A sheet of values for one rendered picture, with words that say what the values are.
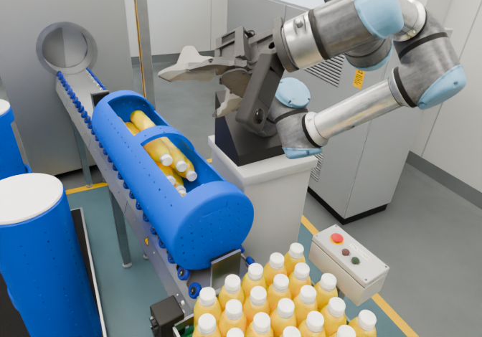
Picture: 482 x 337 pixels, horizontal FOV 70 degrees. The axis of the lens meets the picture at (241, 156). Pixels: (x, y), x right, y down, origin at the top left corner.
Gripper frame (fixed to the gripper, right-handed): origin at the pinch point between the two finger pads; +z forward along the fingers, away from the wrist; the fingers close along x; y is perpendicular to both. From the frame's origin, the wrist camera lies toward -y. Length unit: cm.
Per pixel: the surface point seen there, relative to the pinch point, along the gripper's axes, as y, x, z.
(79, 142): 95, -102, 193
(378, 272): -25, -63, -15
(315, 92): 118, -177, 25
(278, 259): -20, -50, 8
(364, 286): -28, -60, -11
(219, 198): -4.2, -37.2, 18.7
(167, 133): 27, -42, 44
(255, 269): -23, -44, 12
